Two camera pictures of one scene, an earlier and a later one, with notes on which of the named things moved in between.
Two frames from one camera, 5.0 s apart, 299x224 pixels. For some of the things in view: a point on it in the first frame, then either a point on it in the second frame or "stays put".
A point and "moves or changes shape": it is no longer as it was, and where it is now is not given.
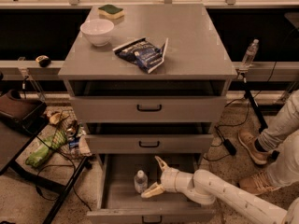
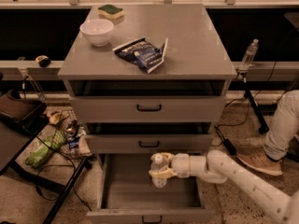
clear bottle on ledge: (249, 54) stays put
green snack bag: (53, 142) stays put
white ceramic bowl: (98, 31) stays put
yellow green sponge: (110, 12) stays put
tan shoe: (249, 142) → (257, 159)
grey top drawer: (149, 101) stays put
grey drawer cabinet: (151, 82) stays put
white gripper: (169, 180) → (180, 165)
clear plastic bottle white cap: (140, 181) moves or changes shape
